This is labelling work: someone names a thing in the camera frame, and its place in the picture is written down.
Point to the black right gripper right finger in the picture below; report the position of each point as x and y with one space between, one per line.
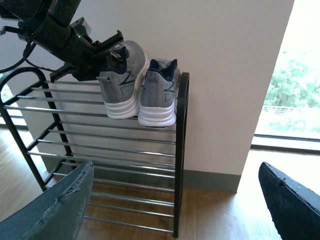
294 208

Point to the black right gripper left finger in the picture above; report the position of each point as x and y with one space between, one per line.
57 214

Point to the black metal shoe rack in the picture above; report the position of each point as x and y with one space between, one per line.
138 170

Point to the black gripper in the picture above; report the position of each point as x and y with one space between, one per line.
70 42

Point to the grey knit sneaker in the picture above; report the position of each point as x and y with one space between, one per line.
157 101
121 80

